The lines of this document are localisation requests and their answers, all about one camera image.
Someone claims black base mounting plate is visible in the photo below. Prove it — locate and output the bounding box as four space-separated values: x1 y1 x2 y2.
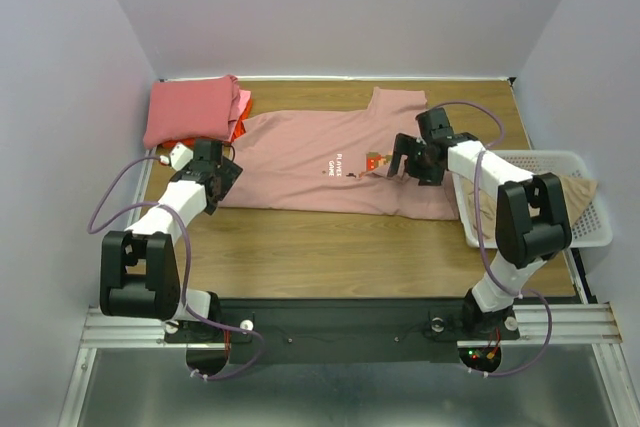
164 297 521 366

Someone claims beige crumpled t-shirt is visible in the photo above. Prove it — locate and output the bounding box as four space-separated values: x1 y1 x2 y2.
453 175 598 250

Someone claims folded light pink t-shirt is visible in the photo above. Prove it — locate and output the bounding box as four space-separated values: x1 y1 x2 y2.
229 89 251 129

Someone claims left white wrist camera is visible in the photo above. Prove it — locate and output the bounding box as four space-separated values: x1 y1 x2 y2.
159 143 194 171

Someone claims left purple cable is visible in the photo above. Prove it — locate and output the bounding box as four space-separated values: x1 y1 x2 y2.
87 156 266 382

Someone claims aluminium frame rail front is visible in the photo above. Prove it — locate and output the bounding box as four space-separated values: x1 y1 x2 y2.
80 308 164 349

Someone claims folded orange red t-shirt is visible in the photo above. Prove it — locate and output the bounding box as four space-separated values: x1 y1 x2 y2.
162 109 250 149

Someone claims folded coral pink t-shirt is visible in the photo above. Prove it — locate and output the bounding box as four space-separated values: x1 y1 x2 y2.
143 75 240 149

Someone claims aluminium frame rail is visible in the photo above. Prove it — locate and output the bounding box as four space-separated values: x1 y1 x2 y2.
102 149 156 304
80 308 164 349

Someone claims white plastic laundry basket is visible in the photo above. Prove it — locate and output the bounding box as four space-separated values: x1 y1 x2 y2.
452 149 614 250

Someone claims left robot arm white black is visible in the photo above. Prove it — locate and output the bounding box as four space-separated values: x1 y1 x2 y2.
99 139 242 342

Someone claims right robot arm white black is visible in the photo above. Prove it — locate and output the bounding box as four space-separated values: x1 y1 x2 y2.
387 106 572 337

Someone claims aluminium frame rail left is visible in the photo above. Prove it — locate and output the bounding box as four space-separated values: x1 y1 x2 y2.
102 149 156 304

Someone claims dusty pink printed t-shirt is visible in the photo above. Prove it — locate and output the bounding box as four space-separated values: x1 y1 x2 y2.
221 87 459 220

